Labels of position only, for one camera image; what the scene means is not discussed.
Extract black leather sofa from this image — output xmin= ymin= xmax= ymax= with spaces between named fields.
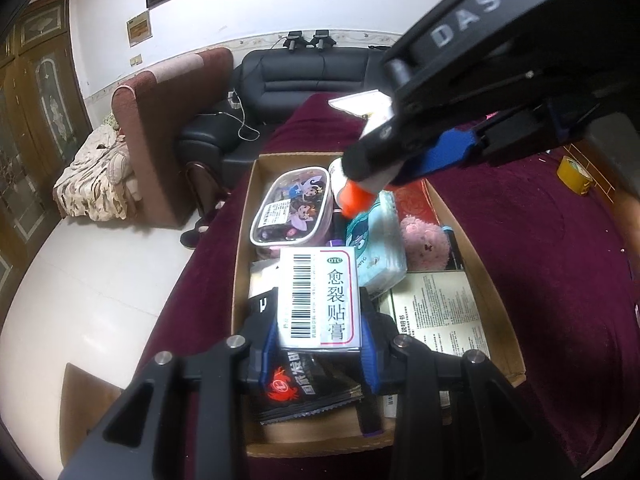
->
xmin=179 ymin=47 xmax=401 ymax=181

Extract black slippers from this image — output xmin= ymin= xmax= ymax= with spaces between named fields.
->
xmin=180 ymin=200 xmax=226 ymax=250

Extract dark wooden chair frame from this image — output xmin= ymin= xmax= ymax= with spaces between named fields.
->
xmin=184 ymin=160 xmax=231 ymax=221

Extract printed paper leaflet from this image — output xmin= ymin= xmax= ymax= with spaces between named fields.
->
xmin=377 ymin=270 xmax=493 ymax=361

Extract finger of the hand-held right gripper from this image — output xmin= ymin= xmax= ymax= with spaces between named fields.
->
xmin=385 ymin=100 xmax=606 ymax=191
xmin=344 ymin=105 xmax=451 ymax=195

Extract floral blanket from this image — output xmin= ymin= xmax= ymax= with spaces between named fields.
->
xmin=52 ymin=115 xmax=136 ymax=221

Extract pink pompom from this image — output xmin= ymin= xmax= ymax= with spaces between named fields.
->
xmin=400 ymin=214 xmax=452 ymax=273

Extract wooden glass-door cabinet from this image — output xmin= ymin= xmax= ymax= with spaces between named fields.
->
xmin=0 ymin=0 xmax=93 ymax=321

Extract teal tissue packet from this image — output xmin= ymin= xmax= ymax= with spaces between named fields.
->
xmin=345 ymin=191 xmax=408 ymax=293

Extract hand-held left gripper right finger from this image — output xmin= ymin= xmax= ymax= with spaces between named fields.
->
xmin=357 ymin=287 xmax=583 ymax=480

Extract white medicine box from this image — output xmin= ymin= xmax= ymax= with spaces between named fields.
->
xmin=278 ymin=246 xmax=363 ymax=353

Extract brown cardboard sheet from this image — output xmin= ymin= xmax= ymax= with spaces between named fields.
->
xmin=59 ymin=362 xmax=123 ymax=466

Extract wall plaque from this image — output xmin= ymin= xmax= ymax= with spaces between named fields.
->
xmin=126 ymin=10 xmax=152 ymax=47

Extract red patterned packet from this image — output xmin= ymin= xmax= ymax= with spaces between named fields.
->
xmin=392 ymin=177 xmax=442 ymax=226

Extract black packet red crab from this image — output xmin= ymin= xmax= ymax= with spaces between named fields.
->
xmin=250 ymin=350 xmax=365 ymax=426

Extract cardboard box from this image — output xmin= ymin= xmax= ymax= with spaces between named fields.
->
xmin=231 ymin=152 xmax=528 ymax=458

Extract cartoon print pencil case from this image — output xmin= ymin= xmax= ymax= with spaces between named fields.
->
xmin=250 ymin=166 xmax=335 ymax=260

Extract white notebook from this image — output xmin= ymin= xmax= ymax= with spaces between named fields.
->
xmin=327 ymin=89 xmax=396 ymax=126

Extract maroon table cloth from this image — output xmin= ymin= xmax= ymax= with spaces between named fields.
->
xmin=135 ymin=95 xmax=640 ymax=480

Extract white bottle orange cap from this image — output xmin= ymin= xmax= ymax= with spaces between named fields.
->
xmin=329 ymin=156 xmax=386 ymax=218

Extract red-brown armchair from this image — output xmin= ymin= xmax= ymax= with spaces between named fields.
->
xmin=111 ymin=47 xmax=235 ymax=228

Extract black marker blue cap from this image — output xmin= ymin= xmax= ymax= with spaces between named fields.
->
xmin=440 ymin=226 xmax=466 ymax=272

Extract white charger cable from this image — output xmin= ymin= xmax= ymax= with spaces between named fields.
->
xmin=220 ymin=87 xmax=261 ymax=141

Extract yellow tape roll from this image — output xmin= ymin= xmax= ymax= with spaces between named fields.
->
xmin=557 ymin=156 xmax=594 ymax=196

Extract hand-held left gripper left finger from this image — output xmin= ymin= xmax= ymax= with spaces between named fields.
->
xmin=57 ymin=287 xmax=281 ymax=480

